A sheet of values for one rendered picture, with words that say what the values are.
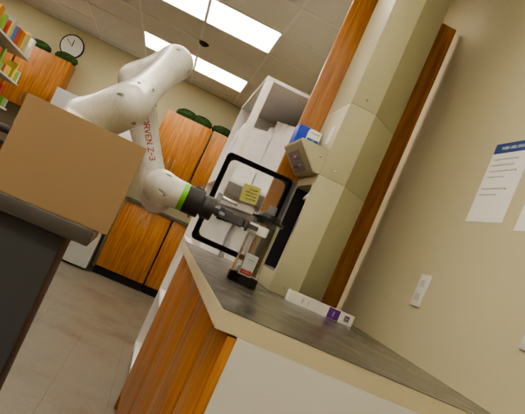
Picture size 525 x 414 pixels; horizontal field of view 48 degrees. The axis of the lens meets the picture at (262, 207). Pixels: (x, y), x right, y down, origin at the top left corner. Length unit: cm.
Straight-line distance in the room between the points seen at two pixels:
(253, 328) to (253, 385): 11
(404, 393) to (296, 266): 105
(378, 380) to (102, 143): 87
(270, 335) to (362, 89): 136
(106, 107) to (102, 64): 626
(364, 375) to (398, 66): 145
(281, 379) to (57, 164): 77
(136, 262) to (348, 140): 519
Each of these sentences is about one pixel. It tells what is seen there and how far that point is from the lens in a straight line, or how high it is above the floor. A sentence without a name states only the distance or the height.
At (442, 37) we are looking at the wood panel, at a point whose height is 228.
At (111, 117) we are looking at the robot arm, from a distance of 168.
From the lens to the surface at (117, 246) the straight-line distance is 719.
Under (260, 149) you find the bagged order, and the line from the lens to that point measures 358.
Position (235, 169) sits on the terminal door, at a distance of 250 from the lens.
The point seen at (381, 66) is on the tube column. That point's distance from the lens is 235.
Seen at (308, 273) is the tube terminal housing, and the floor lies 105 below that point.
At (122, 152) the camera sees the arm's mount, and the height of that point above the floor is 115.
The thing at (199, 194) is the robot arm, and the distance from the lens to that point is 185.
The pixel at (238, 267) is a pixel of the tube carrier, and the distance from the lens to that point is 187.
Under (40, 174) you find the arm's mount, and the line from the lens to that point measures 155.
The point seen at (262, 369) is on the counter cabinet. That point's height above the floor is 86.
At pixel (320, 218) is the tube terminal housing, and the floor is 126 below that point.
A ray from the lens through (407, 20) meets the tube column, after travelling 244.
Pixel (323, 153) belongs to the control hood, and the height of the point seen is 149.
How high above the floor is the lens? 107
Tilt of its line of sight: 4 degrees up
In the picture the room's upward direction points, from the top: 24 degrees clockwise
